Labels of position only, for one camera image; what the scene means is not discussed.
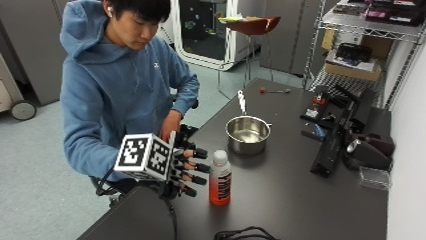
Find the white glass-door cabinet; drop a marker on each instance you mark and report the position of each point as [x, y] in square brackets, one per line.
[206, 31]

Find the black pouch on box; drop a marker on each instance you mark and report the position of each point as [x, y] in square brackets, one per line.
[353, 53]

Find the clear plastic box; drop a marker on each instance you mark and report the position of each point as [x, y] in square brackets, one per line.
[375, 178]

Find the brown stool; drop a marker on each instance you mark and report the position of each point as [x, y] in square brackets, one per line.
[254, 25]

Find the steel saucepan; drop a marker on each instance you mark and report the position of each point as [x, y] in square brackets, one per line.
[248, 133]

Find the grey cabinet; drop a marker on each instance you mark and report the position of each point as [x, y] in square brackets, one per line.
[288, 33]
[35, 46]

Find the black tray with red part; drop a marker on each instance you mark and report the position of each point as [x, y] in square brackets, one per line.
[316, 108]

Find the orange drink bottle white cap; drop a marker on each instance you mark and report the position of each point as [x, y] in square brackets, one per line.
[220, 186]

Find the cardboard box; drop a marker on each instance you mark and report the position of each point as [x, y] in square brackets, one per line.
[353, 68]

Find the beige cart with wheel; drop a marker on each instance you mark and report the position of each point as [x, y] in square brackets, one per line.
[18, 100]

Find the black rounded device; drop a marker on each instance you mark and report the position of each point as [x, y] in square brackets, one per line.
[368, 154]

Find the small blue and black device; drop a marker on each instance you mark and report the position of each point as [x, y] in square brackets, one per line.
[316, 130]

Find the dark boxes on shelf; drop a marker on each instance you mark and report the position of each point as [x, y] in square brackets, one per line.
[387, 10]

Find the white earbud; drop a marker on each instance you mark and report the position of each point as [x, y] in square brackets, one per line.
[110, 11]

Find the black chair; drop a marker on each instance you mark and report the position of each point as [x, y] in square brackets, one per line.
[111, 188]

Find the white cube with black markers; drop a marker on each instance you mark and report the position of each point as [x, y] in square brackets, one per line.
[142, 156]

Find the person in blue hoodie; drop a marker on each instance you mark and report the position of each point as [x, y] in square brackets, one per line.
[111, 86]

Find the long black box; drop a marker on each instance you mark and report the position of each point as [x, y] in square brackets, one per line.
[328, 153]

